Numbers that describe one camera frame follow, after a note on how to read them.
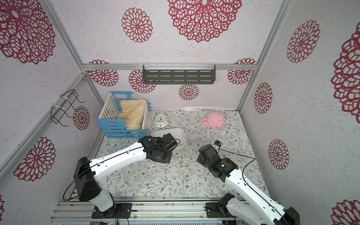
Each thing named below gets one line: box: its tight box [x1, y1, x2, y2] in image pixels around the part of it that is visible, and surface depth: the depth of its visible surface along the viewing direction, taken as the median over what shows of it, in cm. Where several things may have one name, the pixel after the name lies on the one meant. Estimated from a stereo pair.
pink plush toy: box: [200, 111, 225, 129], surface depth 108 cm
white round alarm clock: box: [151, 113, 169, 128], surface depth 112 cm
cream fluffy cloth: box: [116, 98, 148, 130], surface depth 112 cm
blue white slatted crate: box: [96, 91, 152, 139], surface depth 105 cm
